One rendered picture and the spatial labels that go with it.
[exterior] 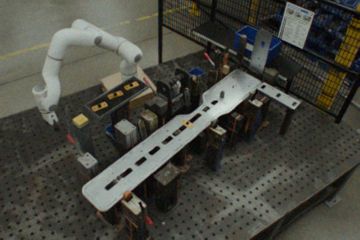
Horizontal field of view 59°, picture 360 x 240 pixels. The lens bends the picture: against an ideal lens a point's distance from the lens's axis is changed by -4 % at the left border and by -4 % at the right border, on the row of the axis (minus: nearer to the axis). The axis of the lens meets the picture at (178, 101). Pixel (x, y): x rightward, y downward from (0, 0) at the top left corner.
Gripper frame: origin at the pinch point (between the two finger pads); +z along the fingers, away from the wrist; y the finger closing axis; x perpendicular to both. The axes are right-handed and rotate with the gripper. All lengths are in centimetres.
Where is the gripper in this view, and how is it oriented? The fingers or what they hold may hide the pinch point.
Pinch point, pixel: (52, 125)
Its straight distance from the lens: 219.2
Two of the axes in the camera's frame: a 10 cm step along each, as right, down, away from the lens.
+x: -6.3, 5.3, -5.7
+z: -0.4, 7.2, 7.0
